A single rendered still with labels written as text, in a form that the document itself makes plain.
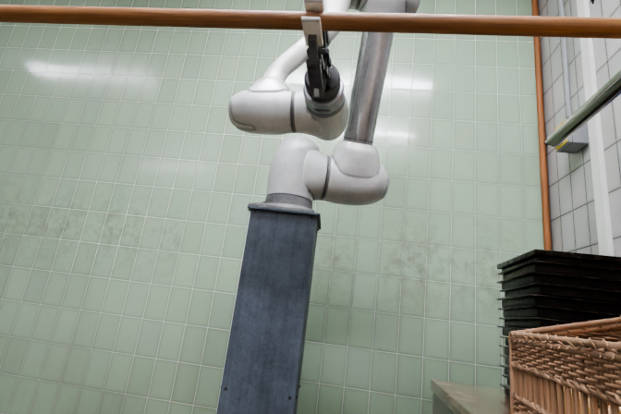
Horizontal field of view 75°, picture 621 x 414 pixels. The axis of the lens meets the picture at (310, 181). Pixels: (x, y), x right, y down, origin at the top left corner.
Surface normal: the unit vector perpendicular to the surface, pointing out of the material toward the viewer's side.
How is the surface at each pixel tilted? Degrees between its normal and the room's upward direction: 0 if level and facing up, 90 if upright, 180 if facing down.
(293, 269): 90
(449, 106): 90
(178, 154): 90
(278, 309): 90
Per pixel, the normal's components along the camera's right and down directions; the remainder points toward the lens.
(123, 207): -0.11, -0.31
